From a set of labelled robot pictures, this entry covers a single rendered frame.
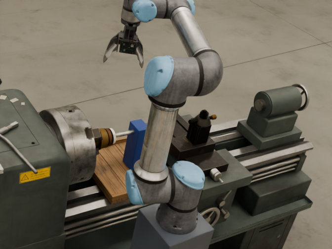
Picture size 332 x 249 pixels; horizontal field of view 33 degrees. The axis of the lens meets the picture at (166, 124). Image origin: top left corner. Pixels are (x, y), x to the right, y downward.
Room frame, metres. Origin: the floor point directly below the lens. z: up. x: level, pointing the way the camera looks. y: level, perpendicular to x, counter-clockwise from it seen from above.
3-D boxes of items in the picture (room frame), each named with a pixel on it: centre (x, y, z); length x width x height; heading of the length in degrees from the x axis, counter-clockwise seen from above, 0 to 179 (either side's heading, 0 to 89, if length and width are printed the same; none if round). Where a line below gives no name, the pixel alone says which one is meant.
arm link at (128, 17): (1.89, 0.21, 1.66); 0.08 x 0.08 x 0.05
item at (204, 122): (2.14, -0.16, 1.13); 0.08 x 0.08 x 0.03
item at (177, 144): (2.12, -0.13, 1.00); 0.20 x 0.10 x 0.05; 130
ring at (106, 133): (1.90, 0.26, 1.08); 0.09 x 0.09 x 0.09; 40
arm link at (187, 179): (1.49, -0.11, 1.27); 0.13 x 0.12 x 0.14; 114
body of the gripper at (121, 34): (1.88, 0.21, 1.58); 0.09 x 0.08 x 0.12; 10
